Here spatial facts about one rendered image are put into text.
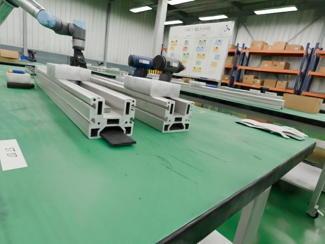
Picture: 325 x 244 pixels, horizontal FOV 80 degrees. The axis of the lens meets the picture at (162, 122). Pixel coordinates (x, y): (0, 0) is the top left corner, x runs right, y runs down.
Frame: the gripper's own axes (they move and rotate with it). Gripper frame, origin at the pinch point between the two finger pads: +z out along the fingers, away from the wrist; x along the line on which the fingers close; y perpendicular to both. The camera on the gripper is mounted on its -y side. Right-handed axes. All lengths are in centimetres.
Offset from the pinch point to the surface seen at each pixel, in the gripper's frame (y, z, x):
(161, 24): 616, -217, -503
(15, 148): -98, 3, 36
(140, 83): -84, -8, 6
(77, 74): -64, -7, 18
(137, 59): -48, -17, -13
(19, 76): -32.2, -1.9, 32.1
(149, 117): -90, 1, 5
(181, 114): -95, -2, -2
